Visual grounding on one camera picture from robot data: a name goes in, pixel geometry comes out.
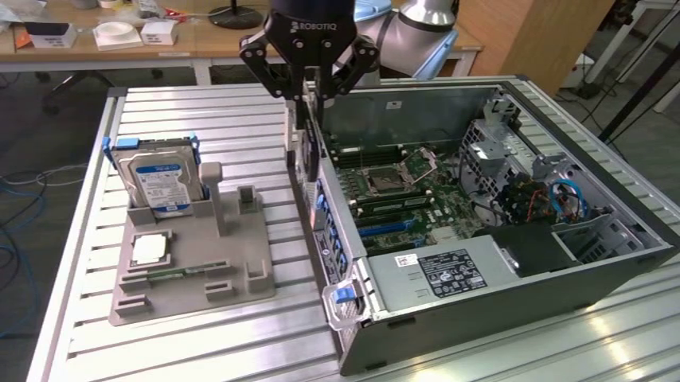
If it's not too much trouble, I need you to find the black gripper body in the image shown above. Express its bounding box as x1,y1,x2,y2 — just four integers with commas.
262,0,358,71

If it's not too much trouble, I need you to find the graphics card with metal bracket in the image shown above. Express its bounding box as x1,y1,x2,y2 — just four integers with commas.
290,69,326,185

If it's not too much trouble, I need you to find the black round lamp base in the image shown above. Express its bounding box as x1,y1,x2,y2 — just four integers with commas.
207,0,264,29

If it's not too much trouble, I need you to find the small white labelled box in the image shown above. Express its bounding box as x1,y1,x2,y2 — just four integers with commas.
140,21,179,46

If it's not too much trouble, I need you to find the white square dish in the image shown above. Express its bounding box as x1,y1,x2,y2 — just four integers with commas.
92,21,145,52

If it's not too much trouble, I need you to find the CPU socket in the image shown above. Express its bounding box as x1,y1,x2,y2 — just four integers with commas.
366,165,413,196

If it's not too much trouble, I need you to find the wooden cabinet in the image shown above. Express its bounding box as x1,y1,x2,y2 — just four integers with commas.
454,0,624,96

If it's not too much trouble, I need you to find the perforated metal disk bay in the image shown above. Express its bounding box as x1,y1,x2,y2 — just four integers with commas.
457,117,537,188

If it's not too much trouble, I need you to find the wooden desk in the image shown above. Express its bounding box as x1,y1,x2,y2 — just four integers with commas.
0,0,485,75

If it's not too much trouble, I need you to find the hard disk in blue carrier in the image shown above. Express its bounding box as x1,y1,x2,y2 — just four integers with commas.
100,134,206,219

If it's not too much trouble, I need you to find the RAM stick with black chips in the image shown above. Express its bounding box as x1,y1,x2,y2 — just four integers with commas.
354,194,433,214

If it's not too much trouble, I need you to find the green motherboard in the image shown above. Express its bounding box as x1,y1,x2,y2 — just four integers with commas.
326,134,501,258

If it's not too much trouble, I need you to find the black office chair base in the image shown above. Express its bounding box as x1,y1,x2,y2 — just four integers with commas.
35,69,116,116

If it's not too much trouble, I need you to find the black RAM slot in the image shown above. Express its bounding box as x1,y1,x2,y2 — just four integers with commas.
353,209,426,224

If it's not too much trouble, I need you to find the white box with dark top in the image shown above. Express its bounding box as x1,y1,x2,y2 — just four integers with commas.
23,21,80,49

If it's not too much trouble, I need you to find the white floor box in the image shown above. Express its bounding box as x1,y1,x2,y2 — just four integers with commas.
560,53,596,91

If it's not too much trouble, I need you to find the blue expansion slot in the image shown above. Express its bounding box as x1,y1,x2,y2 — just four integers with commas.
358,220,425,239

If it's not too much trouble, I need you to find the grey part rack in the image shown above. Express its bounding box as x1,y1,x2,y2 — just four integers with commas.
107,161,278,327

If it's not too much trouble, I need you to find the silver CPU chip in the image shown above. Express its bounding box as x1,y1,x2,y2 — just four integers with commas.
131,235,167,264

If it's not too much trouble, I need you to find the black stand pole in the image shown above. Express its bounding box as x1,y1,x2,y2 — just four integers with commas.
597,0,680,142

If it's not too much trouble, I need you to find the grey power supply unit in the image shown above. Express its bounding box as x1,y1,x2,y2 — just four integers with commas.
365,233,521,314

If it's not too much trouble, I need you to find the black plastic shroud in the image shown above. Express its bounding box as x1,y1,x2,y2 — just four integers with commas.
471,222,580,278

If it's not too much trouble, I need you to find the green RAM stick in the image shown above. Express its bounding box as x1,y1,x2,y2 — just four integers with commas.
145,267,210,279

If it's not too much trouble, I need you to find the open metal drive bay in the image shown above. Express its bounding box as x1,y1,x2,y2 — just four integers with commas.
549,212,646,266

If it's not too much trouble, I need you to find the black open PC case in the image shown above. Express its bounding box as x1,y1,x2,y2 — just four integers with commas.
286,75,680,377

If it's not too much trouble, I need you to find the beige case handle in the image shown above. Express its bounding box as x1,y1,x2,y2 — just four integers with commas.
283,99,299,154

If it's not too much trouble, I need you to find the red and black wire bundle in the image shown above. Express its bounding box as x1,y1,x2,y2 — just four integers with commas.
501,177,552,224

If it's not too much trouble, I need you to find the grey floor cable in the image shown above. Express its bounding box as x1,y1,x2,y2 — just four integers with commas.
0,161,89,188

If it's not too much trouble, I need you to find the blue wire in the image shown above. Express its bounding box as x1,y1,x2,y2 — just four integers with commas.
548,178,589,220

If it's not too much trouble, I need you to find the white table frame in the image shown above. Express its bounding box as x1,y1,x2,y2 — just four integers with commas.
586,0,680,115

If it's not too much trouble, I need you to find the clear plastic case handle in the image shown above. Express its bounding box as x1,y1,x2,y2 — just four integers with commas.
319,277,373,331

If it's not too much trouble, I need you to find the blue floor cable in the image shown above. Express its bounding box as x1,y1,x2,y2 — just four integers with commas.
0,174,47,339

